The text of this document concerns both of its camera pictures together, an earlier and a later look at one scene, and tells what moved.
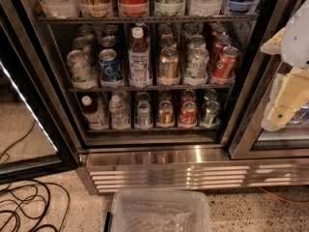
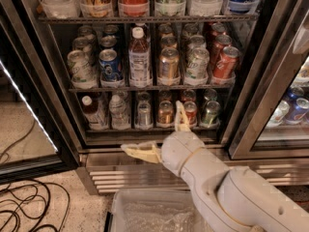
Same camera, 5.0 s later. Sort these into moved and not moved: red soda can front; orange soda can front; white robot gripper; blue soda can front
Moved: white robot gripper
Not moved: red soda can front; blue soda can front; orange soda can front
